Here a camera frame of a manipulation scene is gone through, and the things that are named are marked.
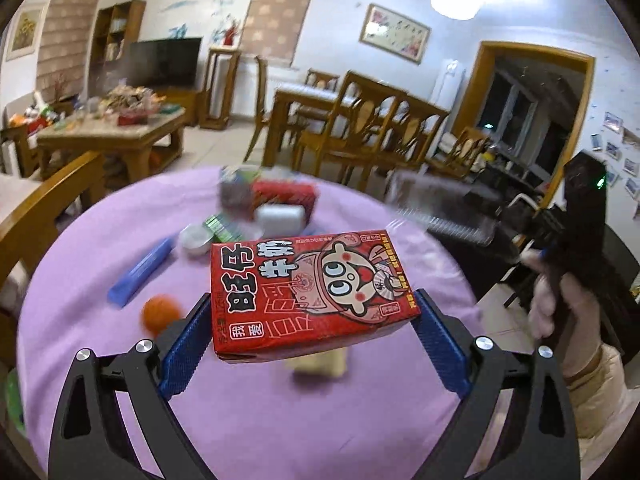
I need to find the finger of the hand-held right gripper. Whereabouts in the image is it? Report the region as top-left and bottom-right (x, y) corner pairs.
(495, 210), (563, 266)

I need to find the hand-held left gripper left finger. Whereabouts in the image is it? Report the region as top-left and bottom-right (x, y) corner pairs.
(48, 290), (213, 480)

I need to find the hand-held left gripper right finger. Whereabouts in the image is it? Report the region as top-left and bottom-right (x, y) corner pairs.
(412, 287), (581, 480)

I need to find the black trash bin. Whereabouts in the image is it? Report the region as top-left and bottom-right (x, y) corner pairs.
(442, 220), (640, 311)

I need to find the clear plastic tray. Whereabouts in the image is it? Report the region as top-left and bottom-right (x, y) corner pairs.
(387, 170), (503, 248)

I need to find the green gum tin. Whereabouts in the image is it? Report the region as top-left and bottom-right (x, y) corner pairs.
(202, 214), (246, 243)

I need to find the red cartoon milk carton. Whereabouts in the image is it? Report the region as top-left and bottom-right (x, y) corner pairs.
(210, 230), (421, 363)

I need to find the person's right forearm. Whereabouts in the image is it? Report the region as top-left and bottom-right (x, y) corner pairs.
(562, 342), (638, 471)

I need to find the person's right hand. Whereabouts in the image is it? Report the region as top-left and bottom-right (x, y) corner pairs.
(520, 250), (603, 377)

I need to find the orange ball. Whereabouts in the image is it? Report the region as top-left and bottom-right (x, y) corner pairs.
(141, 296), (183, 336)

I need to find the dark cluttered counter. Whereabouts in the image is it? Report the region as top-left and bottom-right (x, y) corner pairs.
(482, 152), (556, 196)

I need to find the blue wrapper tube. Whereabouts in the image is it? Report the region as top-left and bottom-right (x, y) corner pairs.
(107, 237), (176, 308)

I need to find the small silver tin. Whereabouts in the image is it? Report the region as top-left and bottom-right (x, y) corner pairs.
(179, 225), (213, 256)

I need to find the wooden dining chair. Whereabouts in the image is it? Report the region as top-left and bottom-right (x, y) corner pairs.
(245, 55), (301, 161)
(370, 95), (451, 196)
(430, 127), (493, 181)
(305, 69), (341, 92)
(295, 72), (408, 181)

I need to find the dark window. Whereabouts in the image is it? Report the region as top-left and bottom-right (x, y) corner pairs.
(492, 67), (541, 153)

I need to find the white box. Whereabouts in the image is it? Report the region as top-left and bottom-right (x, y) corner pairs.
(255, 204), (307, 236)

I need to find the green plastic bag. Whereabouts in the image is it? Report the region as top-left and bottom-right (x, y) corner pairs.
(5, 365), (26, 433)

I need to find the white standing air conditioner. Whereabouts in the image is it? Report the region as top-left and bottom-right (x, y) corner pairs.
(436, 59), (466, 111)

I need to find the red box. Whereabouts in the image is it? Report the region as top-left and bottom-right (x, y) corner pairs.
(251, 180), (319, 221)

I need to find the wooden armchair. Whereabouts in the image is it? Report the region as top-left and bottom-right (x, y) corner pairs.
(0, 151), (107, 366)

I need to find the wooden coffee table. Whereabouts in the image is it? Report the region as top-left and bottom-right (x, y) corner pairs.
(37, 107), (187, 183)

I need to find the wooden television cabinet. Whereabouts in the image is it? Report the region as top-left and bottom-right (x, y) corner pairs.
(150, 87), (201, 128)

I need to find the coffee table clutter pile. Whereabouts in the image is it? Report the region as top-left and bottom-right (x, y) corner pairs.
(65, 85), (181, 126)

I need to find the wide framed floral picture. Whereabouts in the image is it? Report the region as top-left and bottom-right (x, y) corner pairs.
(359, 3), (432, 65)

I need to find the wooden dining table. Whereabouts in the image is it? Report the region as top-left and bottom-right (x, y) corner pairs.
(272, 85), (361, 153)

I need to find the colourful toy pile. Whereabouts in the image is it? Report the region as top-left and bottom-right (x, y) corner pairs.
(7, 91), (76, 133)

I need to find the black television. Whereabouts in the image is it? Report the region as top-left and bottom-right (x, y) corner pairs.
(124, 37), (203, 90)

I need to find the wooden plant stand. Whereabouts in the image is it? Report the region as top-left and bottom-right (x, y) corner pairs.
(199, 47), (242, 131)

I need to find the red figure decoration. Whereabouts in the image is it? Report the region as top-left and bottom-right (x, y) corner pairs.
(215, 15), (239, 48)

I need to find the beige patterned window blind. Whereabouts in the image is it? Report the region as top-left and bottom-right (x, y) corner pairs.
(36, 0), (103, 103)
(239, 0), (317, 68)

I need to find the wooden bookshelf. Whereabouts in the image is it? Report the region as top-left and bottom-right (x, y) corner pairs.
(92, 0), (147, 68)

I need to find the framed yellow picture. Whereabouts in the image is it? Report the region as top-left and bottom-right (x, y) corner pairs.
(5, 4), (47, 61)

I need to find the group of wall photos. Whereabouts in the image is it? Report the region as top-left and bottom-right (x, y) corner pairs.
(589, 110), (640, 221)

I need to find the wooden door frame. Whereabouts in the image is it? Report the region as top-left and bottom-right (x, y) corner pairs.
(457, 41), (597, 206)

